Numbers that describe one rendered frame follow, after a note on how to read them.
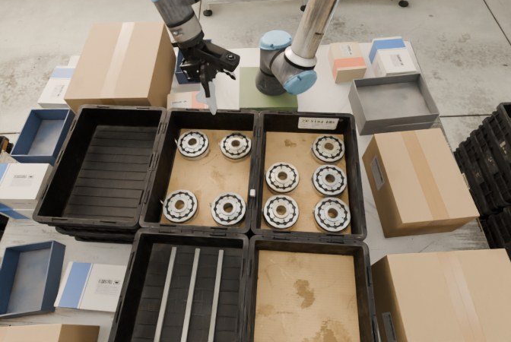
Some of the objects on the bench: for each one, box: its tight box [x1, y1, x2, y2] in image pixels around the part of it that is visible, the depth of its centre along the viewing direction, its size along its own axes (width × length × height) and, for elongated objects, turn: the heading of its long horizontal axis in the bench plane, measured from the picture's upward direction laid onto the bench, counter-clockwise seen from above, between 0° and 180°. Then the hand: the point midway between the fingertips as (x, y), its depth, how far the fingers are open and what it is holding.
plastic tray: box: [348, 89, 434, 136], centre depth 125 cm, size 27×20×5 cm
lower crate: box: [57, 231, 135, 245], centre depth 110 cm, size 40×30×12 cm
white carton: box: [37, 65, 76, 115], centre depth 134 cm, size 20×12×9 cm, turn 177°
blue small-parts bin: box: [0, 240, 66, 319], centre depth 97 cm, size 20×15×7 cm
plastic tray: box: [350, 73, 440, 128], centre depth 121 cm, size 27×20×5 cm
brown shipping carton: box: [362, 128, 480, 238], centre depth 103 cm, size 30×22×16 cm
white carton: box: [368, 36, 417, 77], centre depth 135 cm, size 20×12×9 cm, turn 6°
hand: (227, 96), depth 91 cm, fingers open, 14 cm apart
